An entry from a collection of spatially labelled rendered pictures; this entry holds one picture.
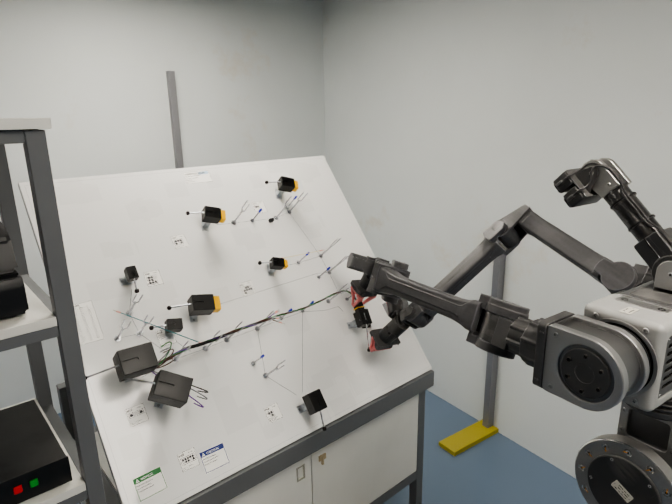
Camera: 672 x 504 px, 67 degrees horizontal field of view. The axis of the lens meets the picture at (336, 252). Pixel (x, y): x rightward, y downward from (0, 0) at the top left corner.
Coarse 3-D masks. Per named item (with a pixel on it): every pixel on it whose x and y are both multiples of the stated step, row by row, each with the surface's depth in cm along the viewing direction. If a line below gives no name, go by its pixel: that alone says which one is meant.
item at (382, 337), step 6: (372, 330) 173; (378, 330) 175; (384, 330) 171; (378, 336) 173; (384, 336) 171; (390, 336) 170; (396, 336) 171; (378, 342) 171; (384, 342) 172; (390, 342) 172; (396, 342) 175
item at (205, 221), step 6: (204, 210) 170; (210, 210) 170; (216, 210) 171; (204, 216) 169; (210, 216) 169; (216, 216) 170; (204, 222) 174; (210, 222) 172; (216, 222) 173; (204, 228) 176
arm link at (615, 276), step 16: (528, 208) 150; (512, 224) 151; (528, 224) 149; (544, 224) 145; (512, 240) 154; (544, 240) 143; (560, 240) 139; (576, 240) 137; (576, 256) 134; (592, 256) 131; (592, 272) 129; (608, 272) 124; (624, 272) 121; (608, 288) 122; (624, 288) 119
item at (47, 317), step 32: (0, 128) 90; (32, 128) 94; (0, 160) 130; (32, 160) 95; (0, 192) 131; (32, 192) 98; (64, 256) 102; (32, 288) 127; (64, 288) 103; (0, 320) 102; (32, 320) 102; (64, 320) 104; (32, 352) 143; (64, 352) 106; (64, 448) 126; (96, 448) 114; (96, 480) 116
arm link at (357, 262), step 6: (348, 258) 178; (354, 258) 173; (360, 258) 175; (366, 258) 176; (378, 258) 172; (348, 264) 176; (354, 264) 173; (360, 264) 173; (366, 264) 173; (372, 264) 174; (360, 270) 176; (366, 270) 173
